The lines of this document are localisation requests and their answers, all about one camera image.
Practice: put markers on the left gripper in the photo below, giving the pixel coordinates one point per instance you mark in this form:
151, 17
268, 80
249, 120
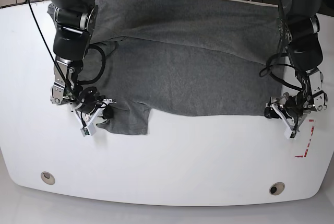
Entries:
290, 109

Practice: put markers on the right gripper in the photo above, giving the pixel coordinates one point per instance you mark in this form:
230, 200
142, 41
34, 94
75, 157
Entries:
87, 114

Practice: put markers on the grey t-shirt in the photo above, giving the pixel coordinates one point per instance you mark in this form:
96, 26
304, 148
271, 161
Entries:
184, 57

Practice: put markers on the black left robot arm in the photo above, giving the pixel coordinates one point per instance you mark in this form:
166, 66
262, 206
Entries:
295, 65

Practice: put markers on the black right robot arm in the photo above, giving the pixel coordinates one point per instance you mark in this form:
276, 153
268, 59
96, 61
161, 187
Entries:
74, 23

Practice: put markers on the red tape rectangle marking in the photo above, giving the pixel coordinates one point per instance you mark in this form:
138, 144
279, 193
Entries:
303, 139

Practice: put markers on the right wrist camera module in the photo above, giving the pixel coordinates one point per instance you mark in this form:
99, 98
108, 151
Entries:
88, 130

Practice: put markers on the right table cable grommet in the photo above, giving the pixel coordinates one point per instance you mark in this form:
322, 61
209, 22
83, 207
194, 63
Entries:
277, 188

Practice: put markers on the table cable grommet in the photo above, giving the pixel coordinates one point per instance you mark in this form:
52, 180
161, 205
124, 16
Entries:
47, 178
277, 188

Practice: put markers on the left table cable grommet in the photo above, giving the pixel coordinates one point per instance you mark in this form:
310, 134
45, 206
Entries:
47, 178

